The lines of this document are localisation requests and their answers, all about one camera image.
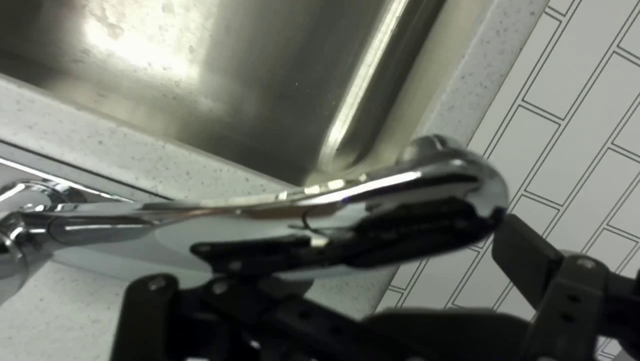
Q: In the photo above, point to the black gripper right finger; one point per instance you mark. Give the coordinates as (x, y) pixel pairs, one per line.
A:
(574, 296)

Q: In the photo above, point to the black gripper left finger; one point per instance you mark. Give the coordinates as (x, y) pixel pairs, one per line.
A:
(247, 311)

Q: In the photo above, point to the chrome sink faucet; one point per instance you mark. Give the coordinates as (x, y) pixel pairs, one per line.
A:
(435, 199)

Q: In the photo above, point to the stainless steel sink basin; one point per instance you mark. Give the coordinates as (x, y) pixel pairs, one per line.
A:
(292, 88)

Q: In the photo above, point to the white tile pattern mat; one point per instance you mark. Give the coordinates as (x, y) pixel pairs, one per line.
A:
(548, 91)

